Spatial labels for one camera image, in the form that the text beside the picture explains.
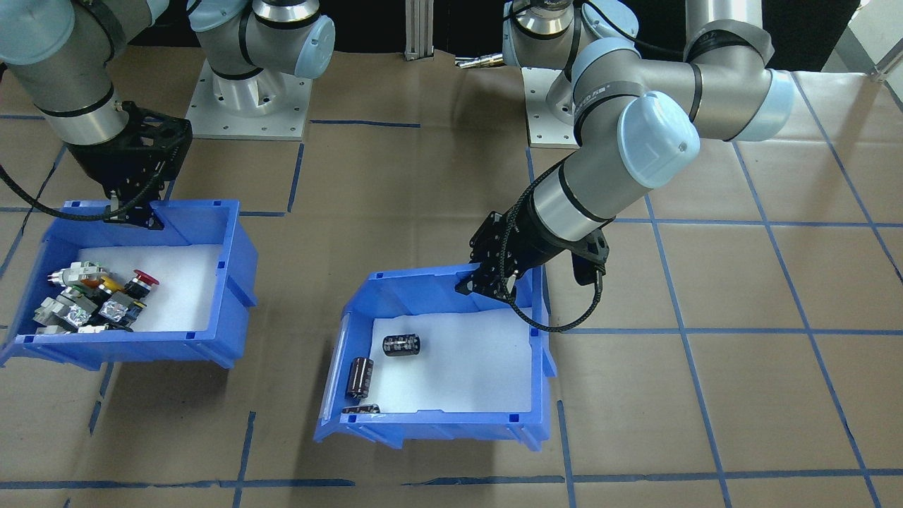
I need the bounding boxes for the white green-lens pilot lamp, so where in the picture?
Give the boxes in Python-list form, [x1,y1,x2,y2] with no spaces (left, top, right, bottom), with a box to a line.
[32,293,75,327]

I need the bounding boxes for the white foam battery bin liner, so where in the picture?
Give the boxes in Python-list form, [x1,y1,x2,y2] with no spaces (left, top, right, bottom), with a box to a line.
[367,307,535,415]

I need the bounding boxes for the yellow push button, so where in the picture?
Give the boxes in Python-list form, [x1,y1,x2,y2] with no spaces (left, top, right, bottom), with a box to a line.
[67,279,124,327]

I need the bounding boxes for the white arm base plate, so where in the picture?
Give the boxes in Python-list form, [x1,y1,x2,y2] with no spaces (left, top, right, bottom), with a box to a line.
[523,69,590,149]
[185,60,315,142]

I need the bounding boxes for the white red-lens pilot lamp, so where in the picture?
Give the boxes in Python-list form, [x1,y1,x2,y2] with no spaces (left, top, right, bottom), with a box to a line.
[47,261,108,285]

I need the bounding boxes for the white foam button bin liner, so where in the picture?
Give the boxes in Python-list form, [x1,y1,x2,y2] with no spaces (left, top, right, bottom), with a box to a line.
[49,243,219,334]

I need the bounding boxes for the aluminium frame post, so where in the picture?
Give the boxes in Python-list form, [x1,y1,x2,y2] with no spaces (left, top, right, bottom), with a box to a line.
[404,0,436,61]

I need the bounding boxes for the blue plastic button bin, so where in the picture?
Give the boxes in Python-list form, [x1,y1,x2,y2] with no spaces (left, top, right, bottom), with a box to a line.
[0,199,259,372]

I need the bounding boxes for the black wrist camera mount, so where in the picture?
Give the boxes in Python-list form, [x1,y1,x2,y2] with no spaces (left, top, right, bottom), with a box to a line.
[90,166,142,223]
[570,236,610,286]

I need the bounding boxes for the red mushroom push button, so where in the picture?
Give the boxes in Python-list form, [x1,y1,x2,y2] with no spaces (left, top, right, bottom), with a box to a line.
[106,269,161,322]

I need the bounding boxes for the blue plastic battery bin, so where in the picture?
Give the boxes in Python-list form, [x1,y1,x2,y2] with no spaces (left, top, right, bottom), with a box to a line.
[313,262,558,452]

